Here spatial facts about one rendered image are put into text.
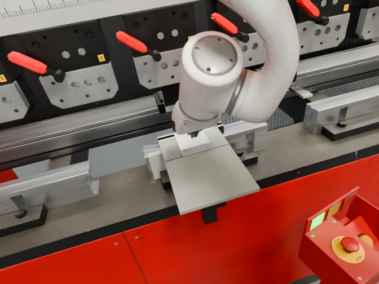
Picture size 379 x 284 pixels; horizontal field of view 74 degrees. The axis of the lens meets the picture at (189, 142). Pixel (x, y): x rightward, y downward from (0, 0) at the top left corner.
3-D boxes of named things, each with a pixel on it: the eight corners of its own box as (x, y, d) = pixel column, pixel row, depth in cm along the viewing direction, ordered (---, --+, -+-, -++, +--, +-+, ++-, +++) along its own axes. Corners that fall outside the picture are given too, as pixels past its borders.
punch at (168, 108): (166, 114, 68) (159, 81, 63) (165, 110, 70) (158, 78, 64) (201, 105, 70) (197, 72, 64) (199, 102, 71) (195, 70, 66)
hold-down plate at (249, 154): (164, 190, 74) (162, 183, 72) (161, 178, 78) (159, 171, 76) (258, 163, 78) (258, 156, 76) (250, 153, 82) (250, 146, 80)
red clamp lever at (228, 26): (217, 12, 50) (251, 37, 55) (211, 9, 53) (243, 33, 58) (212, 20, 51) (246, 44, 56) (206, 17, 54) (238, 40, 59)
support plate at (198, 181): (180, 215, 52) (179, 212, 51) (159, 145, 73) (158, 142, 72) (260, 191, 54) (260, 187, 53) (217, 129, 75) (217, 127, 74)
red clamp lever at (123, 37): (118, 30, 47) (163, 56, 52) (118, 27, 51) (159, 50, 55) (114, 39, 48) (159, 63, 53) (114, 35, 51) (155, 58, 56)
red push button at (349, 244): (349, 261, 61) (353, 253, 59) (334, 248, 64) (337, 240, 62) (360, 252, 62) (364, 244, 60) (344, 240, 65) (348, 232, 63)
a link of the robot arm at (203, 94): (234, 87, 46) (187, 71, 46) (259, 41, 33) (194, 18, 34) (221, 128, 44) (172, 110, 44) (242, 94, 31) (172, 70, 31)
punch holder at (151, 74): (141, 91, 59) (122, 14, 50) (138, 79, 66) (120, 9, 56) (201, 77, 61) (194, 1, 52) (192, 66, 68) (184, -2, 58)
